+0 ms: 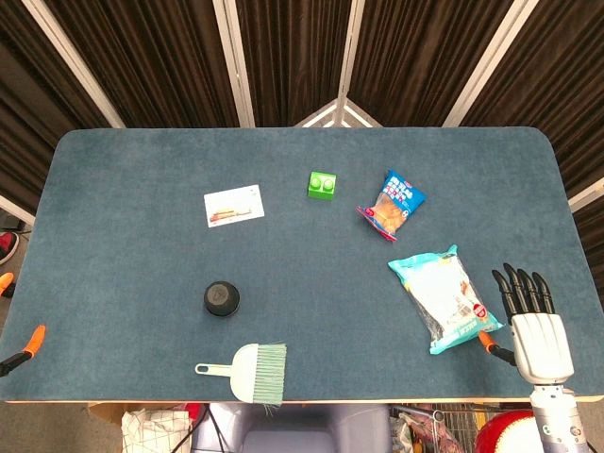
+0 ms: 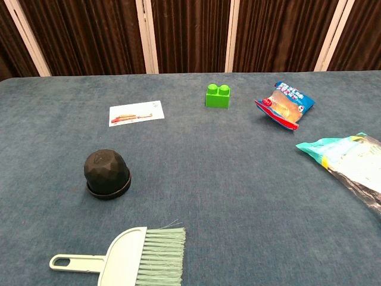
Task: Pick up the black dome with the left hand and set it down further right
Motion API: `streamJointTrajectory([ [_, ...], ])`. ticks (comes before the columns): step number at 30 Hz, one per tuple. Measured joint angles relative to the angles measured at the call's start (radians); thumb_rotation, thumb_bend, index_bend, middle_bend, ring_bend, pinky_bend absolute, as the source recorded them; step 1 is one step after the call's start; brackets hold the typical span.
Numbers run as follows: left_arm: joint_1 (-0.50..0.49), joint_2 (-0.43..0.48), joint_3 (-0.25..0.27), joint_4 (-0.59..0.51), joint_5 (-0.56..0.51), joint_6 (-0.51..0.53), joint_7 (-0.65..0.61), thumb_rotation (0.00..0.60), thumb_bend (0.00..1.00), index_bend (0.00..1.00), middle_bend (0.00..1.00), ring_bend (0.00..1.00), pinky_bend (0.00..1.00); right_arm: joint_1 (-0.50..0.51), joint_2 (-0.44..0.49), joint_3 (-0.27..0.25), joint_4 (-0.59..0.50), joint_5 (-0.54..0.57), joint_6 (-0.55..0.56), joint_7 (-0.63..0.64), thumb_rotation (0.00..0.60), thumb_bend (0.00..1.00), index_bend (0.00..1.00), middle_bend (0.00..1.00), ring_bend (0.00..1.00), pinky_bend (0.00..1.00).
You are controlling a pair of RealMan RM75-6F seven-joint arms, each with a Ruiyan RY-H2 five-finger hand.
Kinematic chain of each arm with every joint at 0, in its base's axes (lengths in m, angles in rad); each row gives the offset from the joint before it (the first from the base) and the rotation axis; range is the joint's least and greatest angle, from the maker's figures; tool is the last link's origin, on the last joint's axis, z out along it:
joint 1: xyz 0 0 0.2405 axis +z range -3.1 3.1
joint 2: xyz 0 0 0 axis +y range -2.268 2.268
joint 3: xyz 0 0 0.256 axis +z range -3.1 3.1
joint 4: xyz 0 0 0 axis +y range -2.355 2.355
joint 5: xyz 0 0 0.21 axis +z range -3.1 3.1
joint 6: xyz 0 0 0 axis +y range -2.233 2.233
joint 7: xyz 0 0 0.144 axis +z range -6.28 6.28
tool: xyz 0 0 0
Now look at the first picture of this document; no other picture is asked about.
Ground white printed card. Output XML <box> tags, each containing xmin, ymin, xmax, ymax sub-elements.
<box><xmin>203</xmin><ymin>184</ymin><xmax>266</xmax><ymax>229</ymax></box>

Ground white checked cloth bag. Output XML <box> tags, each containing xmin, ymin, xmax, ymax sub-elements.
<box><xmin>121</xmin><ymin>409</ymin><xmax>193</xmax><ymax>453</ymax></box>

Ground blue felt table cover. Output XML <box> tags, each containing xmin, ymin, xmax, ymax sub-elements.
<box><xmin>0</xmin><ymin>126</ymin><xmax>604</xmax><ymax>405</ymax></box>

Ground black cable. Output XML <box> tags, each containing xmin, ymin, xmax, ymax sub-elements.
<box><xmin>176</xmin><ymin>405</ymin><xmax>223</xmax><ymax>453</ymax></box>

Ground blue snack bag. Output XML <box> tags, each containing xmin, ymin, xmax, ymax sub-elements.
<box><xmin>356</xmin><ymin>169</ymin><xmax>428</xmax><ymax>244</ymax></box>

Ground cardboard box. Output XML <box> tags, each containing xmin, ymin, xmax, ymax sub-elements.
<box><xmin>88</xmin><ymin>401</ymin><xmax>188</xmax><ymax>428</ymax></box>

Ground red round object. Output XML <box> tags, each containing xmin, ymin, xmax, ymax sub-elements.
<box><xmin>475</xmin><ymin>409</ymin><xmax>537</xmax><ymax>453</ymax></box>

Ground metal wire cart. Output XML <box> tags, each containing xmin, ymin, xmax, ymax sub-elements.
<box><xmin>389</xmin><ymin>404</ymin><xmax>487</xmax><ymax>453</ymax></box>

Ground dark curtain partition panel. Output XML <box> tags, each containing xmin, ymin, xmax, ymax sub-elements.
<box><xmin>0</xmin><ymin>0</ymin><xmax>119</xmax><ymax>213</ymax></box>
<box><xmin>44</xmin><ymin>0</ymin><xmax>242</xmax><ymax>129</ymax></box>
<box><xmin>235</xmin><ymin>0</ymin><xmax>355</xmax><ymax>128</ymax></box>
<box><xmin>348</xmin><ymin>0</ymin><xmax>520</xmax><ymax>128</ymax></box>
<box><xmin>461</xmin><ymin>0</ymin><xmax>604</xmax><ymax>199</ymax></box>

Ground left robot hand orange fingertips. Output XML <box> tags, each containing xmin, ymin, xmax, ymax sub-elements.
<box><xmin>0</xmin><ymin>272</ymin><xmax>47</xmax><ymax>378</ymax></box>

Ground teal and white snack bag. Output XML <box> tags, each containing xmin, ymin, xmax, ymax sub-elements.
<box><xmin>387</xmin><ymin>243</ymin><xmax>505</xmax><ymax>356</ymax></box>

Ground mint green hand brush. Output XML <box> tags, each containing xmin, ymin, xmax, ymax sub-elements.
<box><xmin>194</xmin><ymin>343</ymin><xmax>288</xmax><ymax>416</ymax></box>

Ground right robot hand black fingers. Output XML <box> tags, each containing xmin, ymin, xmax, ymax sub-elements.
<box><xmin>477</xmin><ymin>262</ymin><xmax>576</xmax><ymax>388</ymax></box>

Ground lavender robot base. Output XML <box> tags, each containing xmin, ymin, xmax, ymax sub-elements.
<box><xmin>191</xmin><ymin>402</ymin><xmax>393</xmax><ymax>453</ymax></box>

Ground black round cup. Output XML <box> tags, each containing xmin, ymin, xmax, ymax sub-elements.
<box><xmin>203</xmin><ymin>280</ymin><xmax>242</xmax><ymax>318</ymax></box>

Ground green toy building block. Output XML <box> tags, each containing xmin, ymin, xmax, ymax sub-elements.
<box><xmin>307</xmin><ymin>172</ymin><xmax>338</xmax><ymax>201</ymax></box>

